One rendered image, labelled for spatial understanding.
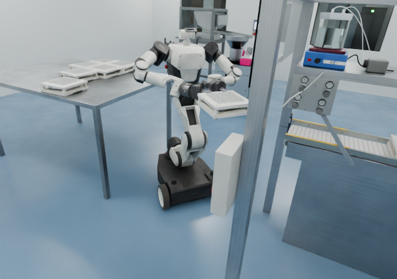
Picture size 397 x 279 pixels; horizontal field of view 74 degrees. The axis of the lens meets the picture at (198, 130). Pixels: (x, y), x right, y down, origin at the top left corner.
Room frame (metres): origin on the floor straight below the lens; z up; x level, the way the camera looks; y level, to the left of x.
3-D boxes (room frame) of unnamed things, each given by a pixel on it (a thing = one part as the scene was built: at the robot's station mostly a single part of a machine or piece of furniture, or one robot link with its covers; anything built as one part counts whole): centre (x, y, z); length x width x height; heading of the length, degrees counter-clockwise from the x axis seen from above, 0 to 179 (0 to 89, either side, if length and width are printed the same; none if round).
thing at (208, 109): (1.48, -0.14, 0.98); 0.24 x 0.24 x 0.02; 25
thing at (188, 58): (2.10, 0.15, 1.11); 0.34 x 0.30 x 0.36; 115
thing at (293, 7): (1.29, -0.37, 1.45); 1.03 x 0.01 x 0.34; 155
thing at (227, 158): (0.81, -0.12, 0.95); 0.17 x 0.06 x 0.26; 155
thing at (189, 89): (1.61, 0.04, 1.03); 0.12 x 0.10 x 0.13; 57
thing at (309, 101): (1.39, -0.61, 1.12); 0.22 x 0.11 x 0.20; 65
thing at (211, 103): (1.48, -0.14, 1.03); 0.25 x 0.24 x 0.02; 115
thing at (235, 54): (4.29, -0.58, 0.95); 0.49 x 0.36 x 0.38; 64
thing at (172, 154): (2.06, 0.13, 0.28); 0.21 x 0.20 x 0.13; 25
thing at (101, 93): (2.53, 1.19, 0.83); 1.50 x 1.10 x 0.04; 66
